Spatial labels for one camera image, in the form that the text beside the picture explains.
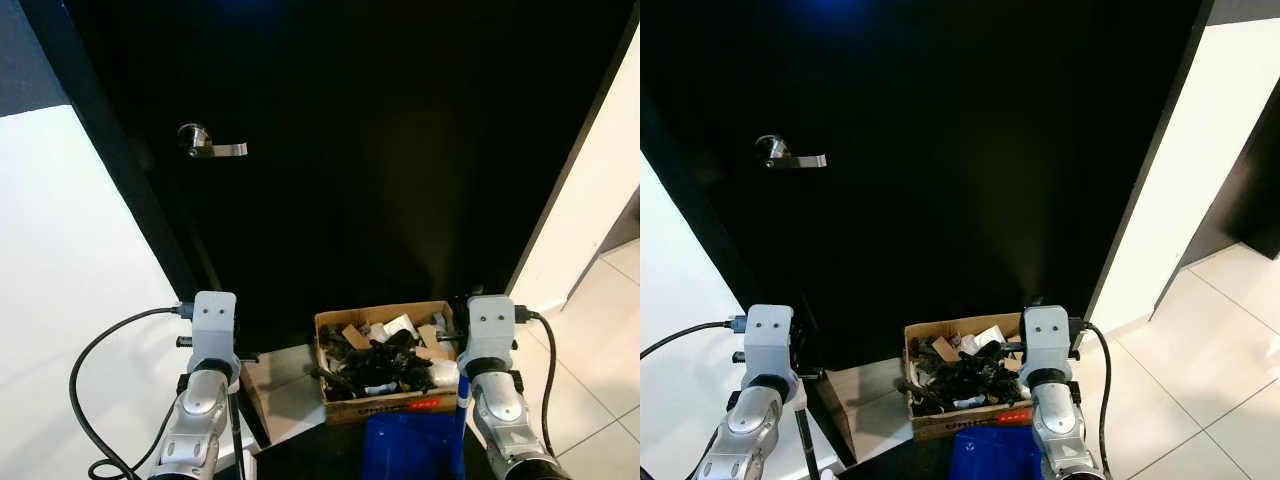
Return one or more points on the brown cardboard box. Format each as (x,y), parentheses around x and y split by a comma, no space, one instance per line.
(385,408)
(960,425)

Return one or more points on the black floor mat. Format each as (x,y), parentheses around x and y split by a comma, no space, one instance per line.
(300,462)
(890,467)

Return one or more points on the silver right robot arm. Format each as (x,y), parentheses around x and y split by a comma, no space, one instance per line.
(1055,430)
(500,415)

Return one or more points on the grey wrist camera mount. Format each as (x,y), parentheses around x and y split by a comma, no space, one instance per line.
(488,320)
(1045,335)
(213,320)
(768,340)

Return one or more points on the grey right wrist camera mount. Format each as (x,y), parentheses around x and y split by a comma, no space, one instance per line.
(488,320)
(1045,335)

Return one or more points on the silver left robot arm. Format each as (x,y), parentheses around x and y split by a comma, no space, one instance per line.
(200,410)
(745,430)

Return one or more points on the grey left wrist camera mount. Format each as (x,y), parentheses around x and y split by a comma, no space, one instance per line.
(768,340)
(213,320)

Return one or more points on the black side door panel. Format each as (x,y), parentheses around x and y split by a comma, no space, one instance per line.
(1250,180)
(625,225)

